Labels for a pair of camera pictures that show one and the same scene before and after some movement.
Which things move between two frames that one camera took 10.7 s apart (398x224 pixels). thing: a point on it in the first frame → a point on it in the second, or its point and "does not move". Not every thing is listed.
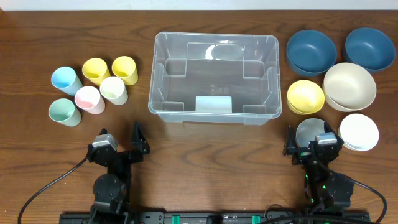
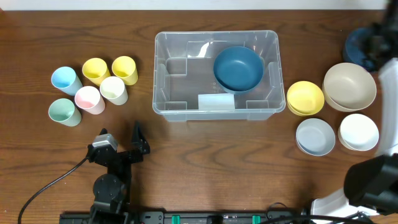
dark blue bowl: (310, 53) → (238, 70)
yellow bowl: (305, 97) does not move
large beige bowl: (349, 88) does not move
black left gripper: (123, 154) does not move
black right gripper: (306, 150) → (376, 44)
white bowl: (359, 132) does not move
